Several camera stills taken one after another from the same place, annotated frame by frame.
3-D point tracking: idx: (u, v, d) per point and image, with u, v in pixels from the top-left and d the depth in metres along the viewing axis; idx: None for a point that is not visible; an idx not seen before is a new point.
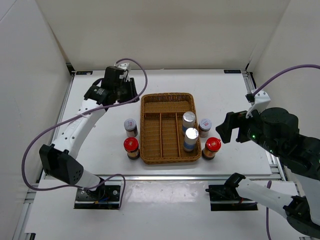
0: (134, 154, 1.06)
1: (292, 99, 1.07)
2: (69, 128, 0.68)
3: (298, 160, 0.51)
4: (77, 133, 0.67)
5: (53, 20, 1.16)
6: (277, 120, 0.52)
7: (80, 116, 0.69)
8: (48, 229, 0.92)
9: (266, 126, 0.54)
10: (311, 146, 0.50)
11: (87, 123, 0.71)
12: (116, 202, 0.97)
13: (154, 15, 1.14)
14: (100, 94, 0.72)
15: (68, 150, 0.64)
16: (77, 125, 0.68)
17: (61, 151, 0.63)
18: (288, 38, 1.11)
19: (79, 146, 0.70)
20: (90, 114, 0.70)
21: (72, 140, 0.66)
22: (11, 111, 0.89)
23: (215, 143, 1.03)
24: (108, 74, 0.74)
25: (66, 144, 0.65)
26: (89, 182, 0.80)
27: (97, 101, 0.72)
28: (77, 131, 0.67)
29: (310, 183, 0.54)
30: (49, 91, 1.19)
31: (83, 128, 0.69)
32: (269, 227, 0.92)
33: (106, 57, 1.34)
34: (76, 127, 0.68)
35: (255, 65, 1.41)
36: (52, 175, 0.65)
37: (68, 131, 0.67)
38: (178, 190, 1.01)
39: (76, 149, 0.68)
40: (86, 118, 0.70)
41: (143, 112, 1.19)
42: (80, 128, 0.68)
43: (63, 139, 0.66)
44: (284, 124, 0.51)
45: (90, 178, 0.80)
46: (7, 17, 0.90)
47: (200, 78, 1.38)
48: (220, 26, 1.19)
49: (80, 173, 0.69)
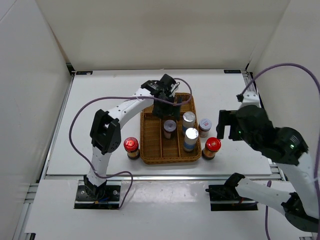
0: (134, 154, 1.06)
1: (291, 99, 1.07)
2: (123, 103, 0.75)
3: (273, 148, 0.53)
4: (129, 109, 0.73)
5: (53, 19, 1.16)
6: (248, 113, 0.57)
7: (135, 98, 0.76)
8: (48, 229, 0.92)
9: (241, 122, 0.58)
10: (282, 134, 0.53)
11: (137, 107, 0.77)
12: (116, 202, 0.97)
13: (154, 15, 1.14)
14: (154, 88, 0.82)
15: (119, 119, 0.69)
16: (131, 103, 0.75)
17: (113, 118, 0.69)
18: (288, 38, 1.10)
19: (125, 123, 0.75)
20: (143, 100, 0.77)
21: (123, 114, 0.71)
22: (11, 111, 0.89)
23: (215, 143, 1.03)
24: (165, 79, 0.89)
25: (117, 114, 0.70)
26: (103, 170, 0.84)
27: (150, 92, 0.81)
28: (129, 108, 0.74)
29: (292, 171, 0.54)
30: (49, 90, 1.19)
31: (134, 108, 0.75)
32: (269, 228, 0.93)
33: (106, 57, 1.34)
34: (129, 105, 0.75)
35: (254, 65, 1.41)
36: (95, 138, 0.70)
37: (122, 105, 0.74)
38: (178, 190, 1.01)
39: (123, 123, 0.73)
40: (138, 102, 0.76)
41: (144, 112, 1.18)
42: (132, 107, 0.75)
43: (117, 110, 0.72)
44: (252, 117, 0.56)
45: (105, 166, 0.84)
46: (7, 17, 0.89)
47: (200, 78, 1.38)
48: (221, 25, 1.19)
49: (117, 144, 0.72)
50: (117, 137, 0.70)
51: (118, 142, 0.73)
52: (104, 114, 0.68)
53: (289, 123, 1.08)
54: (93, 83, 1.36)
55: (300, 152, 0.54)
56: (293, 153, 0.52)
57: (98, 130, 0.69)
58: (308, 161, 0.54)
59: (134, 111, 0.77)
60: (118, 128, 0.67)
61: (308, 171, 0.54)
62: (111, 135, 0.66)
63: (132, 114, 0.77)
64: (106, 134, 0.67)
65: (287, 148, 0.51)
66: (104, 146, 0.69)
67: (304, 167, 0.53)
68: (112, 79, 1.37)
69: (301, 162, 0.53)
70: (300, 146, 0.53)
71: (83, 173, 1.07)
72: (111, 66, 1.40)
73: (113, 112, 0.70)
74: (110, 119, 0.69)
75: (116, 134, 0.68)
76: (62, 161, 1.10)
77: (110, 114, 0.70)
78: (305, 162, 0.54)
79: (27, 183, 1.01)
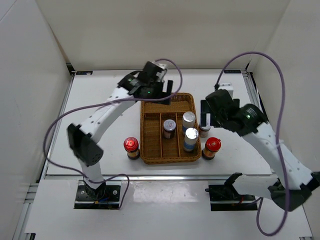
0: (134, 154, 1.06)
1: (291, 99, 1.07)
2: (97, 112, 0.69)
3: (234, 121, 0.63)
4: (103, 119, 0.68)
5: (53, 19, 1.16)
6: (214, 94, 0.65)
7: (109, 103, 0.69)
8: (48, 229, 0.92)
9: (209, 102, 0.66)
10: (243, 109, 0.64)
11: (114, 112, 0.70)
12: (116, 202, 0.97)
13: (154, 15, 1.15)
14: (134, 84, 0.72)
15: (91, 134, 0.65)
16: (105, 111, 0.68)
17: (85, 133, 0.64)
18: (288, 37, 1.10)
19: (102, 132, 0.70)
20: (119, 103, 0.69)
21: (96, 126, 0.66)
22: (11, 111, 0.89)
23: (215, 143, 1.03)
24: (147, 67, 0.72)
25: (90, 128, 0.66)
26: (94, 176, 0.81)
27: (128, 91, 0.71)
28: (103, 117, 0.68)
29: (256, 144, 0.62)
30: (49, 90, 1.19)
31: (110, 116, 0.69)
32: (269, 227, 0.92)
33: (106, 57, 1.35)
34: (103, 113, 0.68)
35: (255, 65, 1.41)
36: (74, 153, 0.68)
37: (95, 115, 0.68)
38: (178, 190, 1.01)
39: (100, 133, 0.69)
40: (114, 107, 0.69)
41: (143, 112, 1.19)
42: (106, 115, 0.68)
43: (89, 122, 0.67)
44: (218, 97, 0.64)
45: (97, 172, 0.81)
46: (7, 18, 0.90)
47: (200, 78, 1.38)
48: (221, 25, 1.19)
49: (100, 155, 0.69)
50: (96, 150, 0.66)
51: (101, 154, 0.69)
52: (75, 130, 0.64)
53: (289, 123, 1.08)
54: (93, 84, 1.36)
55: (259, 122, 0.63)
56: (250, 123, 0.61)
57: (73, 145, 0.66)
58: (267, 130, 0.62)
59: (111, 118, 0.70)
60: (92, 142, 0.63)
61: (268, 138, 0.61)
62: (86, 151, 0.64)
63: (111, 120, 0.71)
64: (82, 150, 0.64)
65: (244, 119, 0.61)
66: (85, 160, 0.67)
67: (263, 134, 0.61)
68: (112, 79, 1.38)
69: (260, 130, 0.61)
70: (257, 116, 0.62)
71: None
72: (111, 66, 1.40)
73: (85, 126, 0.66)
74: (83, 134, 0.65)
75: (91, 149, 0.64)
76: (62, 161, 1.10)
77: (82, 128, 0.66)
78: (264, 130, 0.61)
79: (27, 183, 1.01)
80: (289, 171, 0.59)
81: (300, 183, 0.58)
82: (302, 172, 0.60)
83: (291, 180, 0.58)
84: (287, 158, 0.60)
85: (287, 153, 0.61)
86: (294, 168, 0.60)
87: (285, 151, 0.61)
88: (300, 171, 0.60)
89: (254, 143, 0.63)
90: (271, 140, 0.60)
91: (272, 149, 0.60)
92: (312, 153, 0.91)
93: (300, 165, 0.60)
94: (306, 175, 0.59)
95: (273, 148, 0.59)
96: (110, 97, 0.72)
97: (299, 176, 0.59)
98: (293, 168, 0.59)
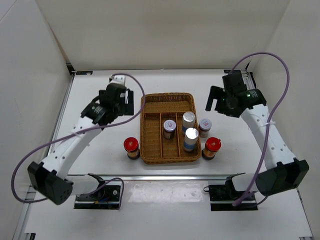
0: (134, 155, 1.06)
1: (291, 99, 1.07)
2: (61, 146, 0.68)
3: (238, 97, 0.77)
4: (68, 153, 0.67)
5: (53, 19, 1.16)
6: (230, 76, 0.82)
7: (73, 135, 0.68)
8: (49, 229, 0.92)
9: (224, 81, 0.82)
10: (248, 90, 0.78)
11: (79, 143, 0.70)
12: (116, 202, 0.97)
13: (154, 15, 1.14)
14: (98, 112, 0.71)
15: (56, 171, 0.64)
16: (69, 144, 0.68)
17: (49, 171, 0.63)
18: (288, 38, 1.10)
19: (69, 165, 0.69)
20: (84, 134, 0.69)
21: (61, 162, 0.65)
22: (11, 111, 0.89)
23: (215, 143, 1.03)
24: (109, 92, 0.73)
25: (55, 165, 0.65)
26: (85, 187, 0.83)
27: (93, 120, 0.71)
28: (68, 151, 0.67)
29: (252, 120, 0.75)
30: (49, 90, 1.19)
31: (75, 148, 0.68)
32: (269, 227, 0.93)
33: (106, 57, 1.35)
34: (68, 147, 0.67)
35: (254, 65, 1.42)
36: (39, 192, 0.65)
37: (58, 150, 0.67)
38: (178, 190, 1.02)
39: (66, 167, 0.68)
40: (79, 138, 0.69)
41: (144, 112, 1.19)
42: (71, 148, 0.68)
43: (53, 158, 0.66)
44: (231, 78, 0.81)
45: (86, 185, 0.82)
46: (7, 17, 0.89)
47: (200, 78, 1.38)
48: (221, 25, 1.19)
49: (68, 191, 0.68)
50: (63, 187, 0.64)
51: (69, 189, 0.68)
52: (38, 168, 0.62)
53: (289, 123, 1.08)
54: (93, 84, 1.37)
55: (258, 103, 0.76)
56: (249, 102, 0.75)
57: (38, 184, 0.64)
58: (263, 111, 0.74)
59: (77, 149, 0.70)
60: (58, 179, 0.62)
61: (261, 117, 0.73)
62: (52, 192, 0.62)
63: (77, 151, 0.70)
64: (48, 189, 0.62)
65: (245, 98, 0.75)
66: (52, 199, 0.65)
67: (257, 112, 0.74)
68: None
69: (255, 108, 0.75)
70: (258, 99, 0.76)
71: (83, 172, 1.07)
72: (111, 66, 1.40)
73: (49, 164, 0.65)
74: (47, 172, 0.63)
75: (57, 189, 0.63)
76: None
77: (45, 166, 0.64)
78: (260, 109, 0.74)
79: (27, 183, 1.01)
80: (271, 149, 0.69)
81: (278, 161, 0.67)
82: (285, 153, 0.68)
83: (271, 157, 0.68)
84: (273, 139, 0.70)
85: (276, 134, 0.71)
86: (277, 148, 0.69)
87: (274, 132, 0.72)
88: (283, 152, 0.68)
89: (249, 121, 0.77)
90: (263, 118, 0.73)
91: (261, 127, 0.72)
92: (312, 153, 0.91)
93: (284, 147, 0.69)
94: (287, 157, 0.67)
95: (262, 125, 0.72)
96: (73, 127, 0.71)
97: (280, 155, 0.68)
98: (276, 147, 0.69)
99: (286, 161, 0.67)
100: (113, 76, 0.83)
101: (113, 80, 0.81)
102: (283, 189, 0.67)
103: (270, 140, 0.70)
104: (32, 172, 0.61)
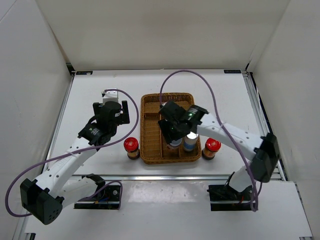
0: (134, 154, 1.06)
1: (291, 98, 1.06)
2: (55, 164, 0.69)
3: (183, 122, 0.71)
4: (62, 172, 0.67)
5: (53, 19, 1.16)
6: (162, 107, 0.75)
7: (69, 154, 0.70)
8: (48, 228, 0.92)
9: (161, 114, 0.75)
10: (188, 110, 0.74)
11: (74, 163, 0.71)
12: (116, 202, 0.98)
13: (153, 15, 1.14)
14: (94, 133, 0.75)
15: (48, 189, 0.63)
16: (64, 163, 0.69)
17: (42, 189, 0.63)
18: (288, 37, 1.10)
19: (62, 186, 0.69)
20: (80, 153, 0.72)
21: (55, 180, 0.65)
22: (11, 111, 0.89)
23: (215, 143, 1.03)
24: (103, 113, 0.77)
25: (48, 182, 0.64)
26: (85, 192, 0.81)
27: (89, 141, 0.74)
28: (62, 170, 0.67)
29: (209, 133, 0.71)
30: (49, 90, 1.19)
31: (69, 168, 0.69)
32: (269, 227, 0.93)
33: (106, 57, 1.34)
34: (63, 165, 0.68)
35: (255, 65, 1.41)
36: (28, 210, 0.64)
37: (53, 168, 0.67)
38: (178, 190, 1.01)
39: (59, 187, 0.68)
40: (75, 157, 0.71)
41: (143, 112, 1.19)
42: (67, 167, 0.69)
43: (47, 176, 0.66)
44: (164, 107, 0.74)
45: (85, 189, 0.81)
46: (7, 17, 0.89)
47: (199, 78, 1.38)
48: (221, 25, 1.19)
49: (57, 212, 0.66)
50: (53, 207, 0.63)
51: (59, 209, 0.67)
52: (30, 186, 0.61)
53: (289, 123, 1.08)
54: (93, 84, 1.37)
55: (202, 116, 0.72)
56: (194, 120, 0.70)
57: (28, 202, 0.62)
58: (209, 117, 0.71)
59: (70, 169, 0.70)
60: (50, 198, 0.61)
61: (212, 123, 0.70)
62: (42, 209, 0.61)
63: (70, 172, 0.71)
64: (38, 208, 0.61)
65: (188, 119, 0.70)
66: (40, 218, 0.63)
67: (207, 123, 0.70)
68: (112, 80, 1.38)
69: (203, 121, 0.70)
70: (200, 111, 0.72)
71: (82, 172, 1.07)
72: (111, 66, 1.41)
73: (42, 182, 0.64)
74: (39, 190, 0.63)
75: (48, 207, 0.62)
76: None
77: (38, 184, 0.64)
78: (206, 119, 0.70)
79: None
80: (241, 143, 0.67)
81: (254, 148, 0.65)
82: (253, 138, 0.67)
83: (248, 149, 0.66)
84: (235, 132, 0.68)
85: (234, 128, 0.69)
86: (244, 138, 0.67)
87: (231, 128, 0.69)
88: (251, 137, 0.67)
89: (204, 134, 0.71)
90: (214, 123, 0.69)
91: (218, 131, 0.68)
92: (312, 153, 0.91)
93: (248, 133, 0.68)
94: (257, 139, 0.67)
95: (218, 128, 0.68)
96: (69, 148, 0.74)
97: (251, 142, 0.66)
98: (243, 138, 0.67)
99: (259, 142, 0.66)
100: (105, 91, 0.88)
101: (106, 96, 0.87)
102: (272, 163, 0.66)
103: (234, 136, 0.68)
104: (25, 189, 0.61)
